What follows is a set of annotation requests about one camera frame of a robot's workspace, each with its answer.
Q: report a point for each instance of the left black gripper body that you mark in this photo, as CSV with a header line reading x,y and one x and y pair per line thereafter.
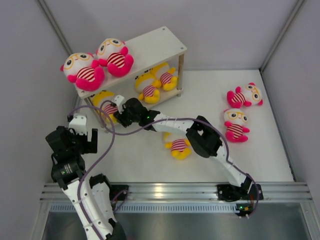
x,y
79,142

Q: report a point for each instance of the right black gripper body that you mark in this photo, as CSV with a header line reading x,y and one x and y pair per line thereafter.
x,y
125,118

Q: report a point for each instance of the yellow plush toy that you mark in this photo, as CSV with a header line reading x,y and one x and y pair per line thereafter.
x,y
103,100
165,75
179,146
147,86

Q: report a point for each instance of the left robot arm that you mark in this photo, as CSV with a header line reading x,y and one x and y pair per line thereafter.
x,y
90,196

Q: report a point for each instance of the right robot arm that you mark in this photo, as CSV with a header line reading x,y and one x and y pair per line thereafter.
x,y
205,140

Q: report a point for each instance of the yellow plush toy on shelf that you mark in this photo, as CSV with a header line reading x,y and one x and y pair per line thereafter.
x,y
165,75

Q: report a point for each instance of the white two-tier shelf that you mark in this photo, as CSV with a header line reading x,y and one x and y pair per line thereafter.
x,y
148,50

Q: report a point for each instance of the pink plush toy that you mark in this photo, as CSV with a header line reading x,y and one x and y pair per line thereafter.
x,y
84,71
249,95
235,121
113,54

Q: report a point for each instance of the pink plush toy left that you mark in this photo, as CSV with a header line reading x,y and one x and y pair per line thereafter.
x,y
84,71

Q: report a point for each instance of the pink plush toy near right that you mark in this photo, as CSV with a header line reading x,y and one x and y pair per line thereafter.
x,y
235,121

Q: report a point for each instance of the pink plush toy far right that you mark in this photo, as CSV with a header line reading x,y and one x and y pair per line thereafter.
x,y
249,95

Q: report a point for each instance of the black connector with led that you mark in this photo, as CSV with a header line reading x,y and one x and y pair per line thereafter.
x,y
244,210

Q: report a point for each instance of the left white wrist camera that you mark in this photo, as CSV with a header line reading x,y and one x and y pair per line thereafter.
x,y
77,124

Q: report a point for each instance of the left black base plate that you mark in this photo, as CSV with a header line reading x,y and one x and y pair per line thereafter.
x,y
118,192

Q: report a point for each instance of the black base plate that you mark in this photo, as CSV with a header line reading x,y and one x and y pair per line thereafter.
x,y
230,193
118,192

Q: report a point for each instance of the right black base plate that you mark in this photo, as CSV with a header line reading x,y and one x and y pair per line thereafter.
x,y
230,193

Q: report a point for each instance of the aluminium rail frame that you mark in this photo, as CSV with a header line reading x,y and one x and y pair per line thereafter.
x,y
205,197

